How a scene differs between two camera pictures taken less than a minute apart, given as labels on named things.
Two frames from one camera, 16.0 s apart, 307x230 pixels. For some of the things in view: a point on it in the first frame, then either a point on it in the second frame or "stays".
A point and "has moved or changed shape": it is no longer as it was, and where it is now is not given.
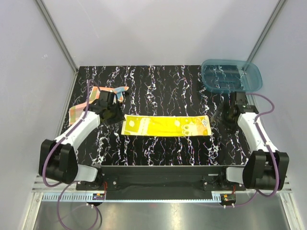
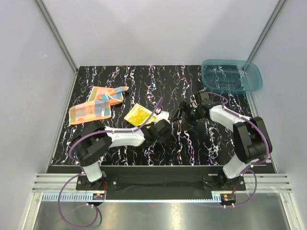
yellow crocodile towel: [162, 125] has moved or changed shape
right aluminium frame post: [270, 21] stays
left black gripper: [119, 117] to [153, 124]
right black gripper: [230, 127] to [185, 108]
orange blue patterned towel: [75, 112] stays
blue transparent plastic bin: [231, 75] stays
